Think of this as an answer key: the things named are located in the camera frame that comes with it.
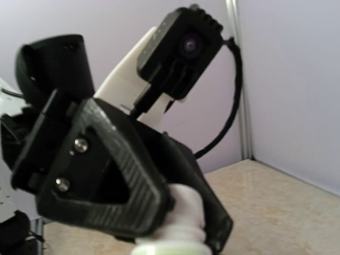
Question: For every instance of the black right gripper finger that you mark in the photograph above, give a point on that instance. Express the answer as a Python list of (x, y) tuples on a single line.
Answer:
[(177, 164)]

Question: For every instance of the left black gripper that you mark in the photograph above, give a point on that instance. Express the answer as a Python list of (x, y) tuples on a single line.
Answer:
[(103, 177)]

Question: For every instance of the white pill bottle with code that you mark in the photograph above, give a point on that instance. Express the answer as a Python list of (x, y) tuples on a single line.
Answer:
[(183, 231)]

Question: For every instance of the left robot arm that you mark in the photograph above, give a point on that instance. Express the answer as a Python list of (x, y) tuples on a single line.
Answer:
[(41, 67)]

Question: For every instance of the left aluminium frame post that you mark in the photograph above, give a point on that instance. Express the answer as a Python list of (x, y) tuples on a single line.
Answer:
[(244, 112)]

